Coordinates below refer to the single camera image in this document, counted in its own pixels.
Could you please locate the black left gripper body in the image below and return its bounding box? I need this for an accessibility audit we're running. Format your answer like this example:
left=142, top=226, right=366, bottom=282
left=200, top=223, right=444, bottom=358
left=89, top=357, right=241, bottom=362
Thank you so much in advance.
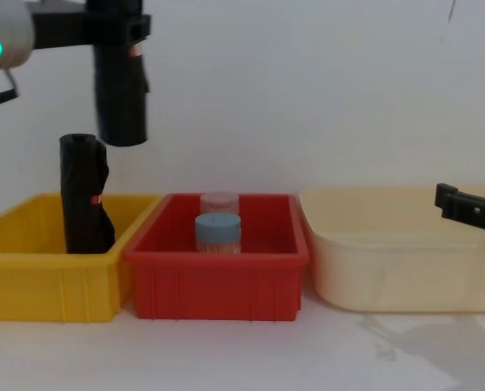
left=25, top=0, right=95, bottom=51

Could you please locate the clear jar with blue lid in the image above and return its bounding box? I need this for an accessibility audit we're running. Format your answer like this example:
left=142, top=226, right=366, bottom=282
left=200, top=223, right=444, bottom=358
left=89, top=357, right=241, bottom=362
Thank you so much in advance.
left=194, top=212, right=243, bottom=257

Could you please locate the yellow plastic bin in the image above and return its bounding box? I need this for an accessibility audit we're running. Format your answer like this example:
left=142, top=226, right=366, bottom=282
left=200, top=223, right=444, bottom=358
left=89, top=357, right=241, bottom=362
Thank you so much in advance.
left=0, top=191, right=164, bottom=323

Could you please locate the red plastic bin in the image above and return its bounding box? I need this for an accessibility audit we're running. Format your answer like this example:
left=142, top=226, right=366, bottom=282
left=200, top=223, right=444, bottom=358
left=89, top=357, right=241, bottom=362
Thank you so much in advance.
left=121, top=192, right=311, bottom=323

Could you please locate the thin dark wrist cable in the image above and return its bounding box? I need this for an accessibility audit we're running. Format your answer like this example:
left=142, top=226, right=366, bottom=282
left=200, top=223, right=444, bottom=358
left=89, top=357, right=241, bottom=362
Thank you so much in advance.
left=0, top=68, right=20, bottom=109

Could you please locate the cream plastic tub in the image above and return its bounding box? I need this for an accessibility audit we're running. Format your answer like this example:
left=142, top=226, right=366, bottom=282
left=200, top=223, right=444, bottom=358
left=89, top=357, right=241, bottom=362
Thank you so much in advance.
left=298, top=185, right=485, bottom=314

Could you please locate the clear plastic jar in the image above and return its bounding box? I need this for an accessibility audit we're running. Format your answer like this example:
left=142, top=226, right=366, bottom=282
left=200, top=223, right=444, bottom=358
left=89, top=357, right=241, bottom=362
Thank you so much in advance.
left=199, top=191, right=240, bottom=217

